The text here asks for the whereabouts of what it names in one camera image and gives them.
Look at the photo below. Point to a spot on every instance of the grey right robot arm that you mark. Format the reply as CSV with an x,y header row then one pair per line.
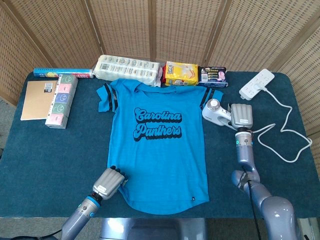
x,y
245,150

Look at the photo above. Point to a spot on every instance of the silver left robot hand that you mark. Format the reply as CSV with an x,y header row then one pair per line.
x,y
107,182

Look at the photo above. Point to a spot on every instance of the pastel pocket tissue pack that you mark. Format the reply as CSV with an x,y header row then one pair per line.
x,y
61,100

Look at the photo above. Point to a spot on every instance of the white handheld garment steamer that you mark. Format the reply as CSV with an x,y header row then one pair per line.
x,y
212,116

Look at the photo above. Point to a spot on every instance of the blue Carolina Panthers T-shirt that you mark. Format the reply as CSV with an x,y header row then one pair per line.
x,y
160,162

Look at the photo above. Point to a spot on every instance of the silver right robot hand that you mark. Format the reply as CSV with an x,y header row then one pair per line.
x,y
241,115

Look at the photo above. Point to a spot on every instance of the brown notebook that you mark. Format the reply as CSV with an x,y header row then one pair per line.
x,y
35,100

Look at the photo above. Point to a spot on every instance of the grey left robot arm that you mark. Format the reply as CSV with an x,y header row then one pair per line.
x,y
80,217

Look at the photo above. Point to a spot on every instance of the yellow wipes pack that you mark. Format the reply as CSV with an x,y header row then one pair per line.
x,y
180,73

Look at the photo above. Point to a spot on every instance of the wicker folding screen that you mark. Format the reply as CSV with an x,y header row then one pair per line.
x,y
125,25

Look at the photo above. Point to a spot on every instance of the blue red food wrap box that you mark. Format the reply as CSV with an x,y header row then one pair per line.
x,y
50,72

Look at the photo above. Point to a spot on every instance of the dark blue sanitary pad pack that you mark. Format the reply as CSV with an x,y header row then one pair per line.
x,y
212,76

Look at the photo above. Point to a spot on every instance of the dark teal table top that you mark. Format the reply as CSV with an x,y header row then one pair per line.
x,y
50,155

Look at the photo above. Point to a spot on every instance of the white toilet paper pack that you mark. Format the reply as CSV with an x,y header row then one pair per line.
x,y
125,68

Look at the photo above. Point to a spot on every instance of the white power strip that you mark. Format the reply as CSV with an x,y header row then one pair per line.
x,y
255,86

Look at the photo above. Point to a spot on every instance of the grey robot torso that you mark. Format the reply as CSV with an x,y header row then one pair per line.
x,y
150,230

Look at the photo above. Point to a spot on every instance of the red packet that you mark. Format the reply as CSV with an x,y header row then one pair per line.
x,y
163,78

